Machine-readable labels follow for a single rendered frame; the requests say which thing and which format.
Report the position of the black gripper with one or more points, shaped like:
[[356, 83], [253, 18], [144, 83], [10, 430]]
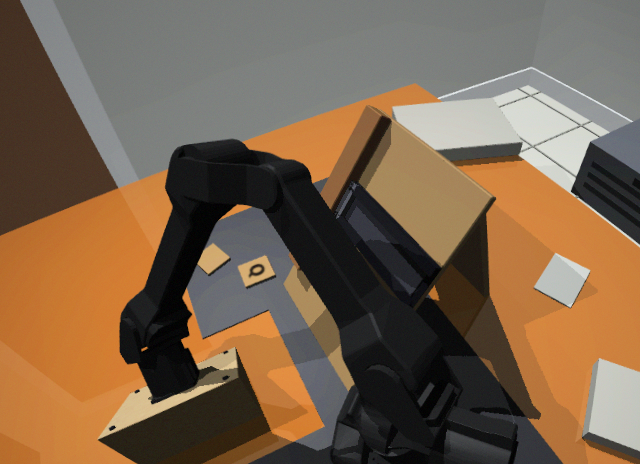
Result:
[[348, 447]]

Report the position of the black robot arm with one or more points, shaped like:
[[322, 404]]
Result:
[[404, 404]]

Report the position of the white flat rectangular card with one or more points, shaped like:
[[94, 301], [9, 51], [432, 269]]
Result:
[[562, 280]]

